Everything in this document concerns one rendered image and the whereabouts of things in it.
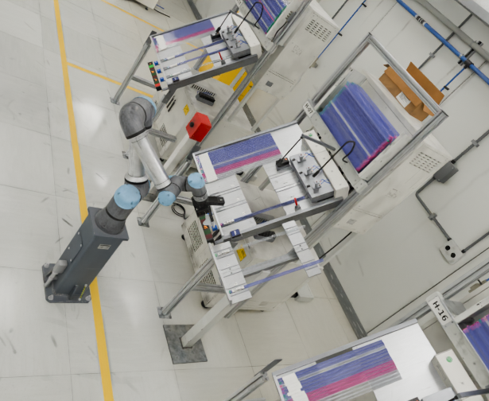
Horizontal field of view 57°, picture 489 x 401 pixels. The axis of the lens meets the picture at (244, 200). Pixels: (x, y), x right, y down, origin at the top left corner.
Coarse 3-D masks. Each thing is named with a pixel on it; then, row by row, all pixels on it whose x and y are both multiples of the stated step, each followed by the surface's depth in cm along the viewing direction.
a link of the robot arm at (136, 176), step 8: (144, 96) 210; (144, 104) 204; (152, 104) 209; (152, 112) 209; (152, 120) 212; (136, 152) 216; (136, 160) 218; (128, 168) 223; (136, 168) 220; (144, 168) 223; (128, 176) 224; (136, 176) 222; (144, 176) 225; (128, 184) 223; (136, 184) 223; (144, 184) 226; (144, 192) 228
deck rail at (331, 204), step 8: (328, 200) 254; (336, 200) 253; (312, 208) 252; (320, 208) 254; (328, 208) 257; (288, 216) 251; (296, 216) 252; (304, 216) 255; (264, 224) 249; (272, 224) 251; (280, 224) 253; (248, 232) 249; (256, 232) 252; (224, 240) 247
